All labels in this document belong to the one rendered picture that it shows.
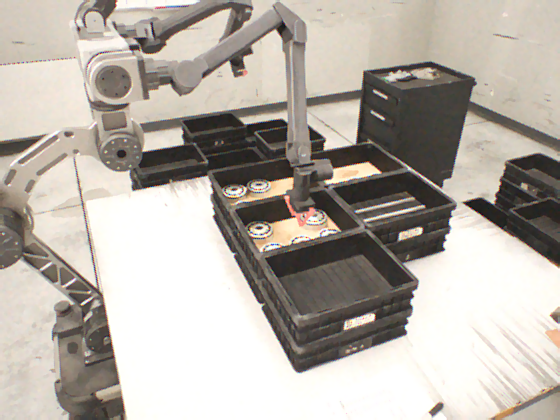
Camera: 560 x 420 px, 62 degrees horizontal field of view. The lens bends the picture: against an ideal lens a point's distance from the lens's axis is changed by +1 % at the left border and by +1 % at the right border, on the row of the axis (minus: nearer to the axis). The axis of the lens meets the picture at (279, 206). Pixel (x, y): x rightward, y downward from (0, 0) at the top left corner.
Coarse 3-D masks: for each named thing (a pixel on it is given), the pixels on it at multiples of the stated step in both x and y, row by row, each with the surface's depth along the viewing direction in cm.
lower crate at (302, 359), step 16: (272, 320) 149; (384, 320) 138; (400, 320) 142; (288, 336) 133; (336, 336) 132; (352, 336) 135; (368, 336) 140; (384, 336) 144; (400, 336) 146; (288, 352) 139; (304, 352) 130; (320, 352) 135; (336, 352) 138; (352, 352) 140; (304, 368) 135
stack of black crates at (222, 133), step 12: (180, 120) 326; (192, 120) 329; (204, 120) 332; (216, 120) 336; (228, 120) 340; (240, 120) 326; (192, 132) 333; (204, 132) 334; (216, 132) 309; (228, 132) 313; (240, 132) 318; (204, 144) 311; (216, 144) 314; (228, 144) 318; (240, 144) 322
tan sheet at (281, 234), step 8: (272, 224) 177; (280, 224) 177; (288, 224) 177; (296, 224) 177; (328, 224) 177; (280, 232) 173; (288, 232) 173; (296, 232) 173; (304, 232) 173; (312, 232) 173; (272, 240) 169; (280, 240) 169; (288, 240) 169
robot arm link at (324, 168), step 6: (300, 150) 143; (306, 150) 144; (300, 156) 143; (306, 156) 144; (300, 162) 143; (306, 162) 144; (312, 162) 147; (318, 162) 148; (324, 162) 148; (330, 162) 149; (318, 168) 147; (324, 168) 148; (330, 168) 148; (318, 174) 146; (324, 174) 147; (330, 174) 148; (312, 180) 151; (318, 180) 148; (324, 180) 149
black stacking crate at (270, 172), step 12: (240, 168) 196; (252, 168) 198; (264, 168) 200; (276, 168) 203; (288, 168) 205; (216, 180) 194; (228, 180) 196; (240, 180) 199; (216, 192) 188; (216, 204) 190; (228, 216) 174
